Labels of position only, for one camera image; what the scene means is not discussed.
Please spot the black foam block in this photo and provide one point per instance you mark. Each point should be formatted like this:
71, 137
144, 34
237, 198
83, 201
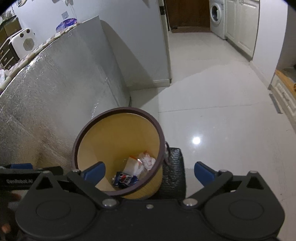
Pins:
173, 184

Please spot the checkered brown white tablecloth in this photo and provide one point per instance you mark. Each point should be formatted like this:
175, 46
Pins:
8, 75

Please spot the silver insulation table side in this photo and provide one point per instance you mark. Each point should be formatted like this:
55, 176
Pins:
51, 99

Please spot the yellow trash bin brown rim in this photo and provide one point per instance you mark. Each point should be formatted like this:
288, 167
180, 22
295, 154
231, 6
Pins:
111, 138

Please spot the purple blue plastic bag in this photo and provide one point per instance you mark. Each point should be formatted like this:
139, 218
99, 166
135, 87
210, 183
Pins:
66, 23

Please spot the crushed blue soda can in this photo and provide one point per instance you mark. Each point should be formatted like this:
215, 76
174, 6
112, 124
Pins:
122, 180

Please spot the white red snack wrapper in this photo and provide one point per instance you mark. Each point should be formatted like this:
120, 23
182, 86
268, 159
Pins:
134, 166

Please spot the person's left hand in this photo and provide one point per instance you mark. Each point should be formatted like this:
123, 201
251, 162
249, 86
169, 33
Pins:
9, 228

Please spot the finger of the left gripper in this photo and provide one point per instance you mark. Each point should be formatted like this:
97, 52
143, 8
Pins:
19, 166

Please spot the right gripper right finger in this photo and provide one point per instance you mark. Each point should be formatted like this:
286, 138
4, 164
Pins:
213, 181

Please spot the white washing machine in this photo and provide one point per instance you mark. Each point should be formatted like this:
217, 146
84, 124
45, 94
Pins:
217, 18

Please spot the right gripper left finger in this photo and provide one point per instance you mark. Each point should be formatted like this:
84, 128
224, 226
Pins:
85, 181

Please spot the white kitchen cabinets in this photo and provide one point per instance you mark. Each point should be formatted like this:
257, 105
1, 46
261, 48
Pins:
242, 19

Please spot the black white drawer unit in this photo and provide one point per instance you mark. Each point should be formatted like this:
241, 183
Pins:
8, 56

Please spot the white space heater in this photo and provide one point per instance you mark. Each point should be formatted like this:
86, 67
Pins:
23, 42

